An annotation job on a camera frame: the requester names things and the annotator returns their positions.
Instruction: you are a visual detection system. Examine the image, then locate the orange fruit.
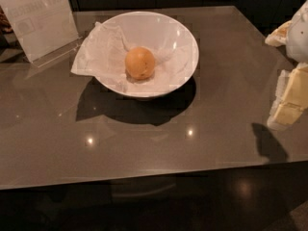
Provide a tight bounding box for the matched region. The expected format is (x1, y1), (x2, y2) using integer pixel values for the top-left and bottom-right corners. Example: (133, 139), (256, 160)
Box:
(125, 47), (155, 80)

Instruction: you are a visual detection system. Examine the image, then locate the white bowl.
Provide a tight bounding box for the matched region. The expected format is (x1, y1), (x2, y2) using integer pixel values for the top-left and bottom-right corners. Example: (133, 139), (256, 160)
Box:
(90, 11), (200, 99)

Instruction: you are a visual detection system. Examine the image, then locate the clear acrylic sign holder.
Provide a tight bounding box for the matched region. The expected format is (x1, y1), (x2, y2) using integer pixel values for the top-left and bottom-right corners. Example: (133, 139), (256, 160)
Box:
(0, 0), (81, 67)

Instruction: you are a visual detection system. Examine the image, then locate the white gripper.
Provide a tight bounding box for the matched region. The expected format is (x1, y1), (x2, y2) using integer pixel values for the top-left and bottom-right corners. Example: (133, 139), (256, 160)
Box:
(265, 0), (308, 131)

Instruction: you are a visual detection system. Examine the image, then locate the white paper napkin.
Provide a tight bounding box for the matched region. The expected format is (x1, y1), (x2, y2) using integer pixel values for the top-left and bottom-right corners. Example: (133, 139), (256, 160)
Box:
(70, 21), (193, 94)

